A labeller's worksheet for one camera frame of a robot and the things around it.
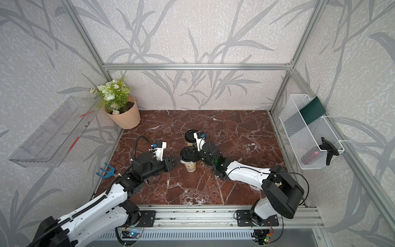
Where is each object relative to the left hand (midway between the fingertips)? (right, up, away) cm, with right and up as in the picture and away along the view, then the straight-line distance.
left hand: (181, 159), depth 76 cm
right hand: (+3, +4, +6) cm, 8 cm away
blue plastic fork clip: (-44, -12, +13) cm, 48 cm away
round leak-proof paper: (+2, -2, +1) cm, 2 cm away
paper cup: (+4, -5, +6) cm, 9 cm away
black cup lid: (+3, +11, +9) cm, 14 cm away
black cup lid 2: (+3, +3, +1) cm, 4 cm away
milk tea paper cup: (+5, +7, +8) cm, 11 cm away
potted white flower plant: (-46, +29, +27) cm, 60 cm away
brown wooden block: (-39, -12, +11) cm, 42 cm away
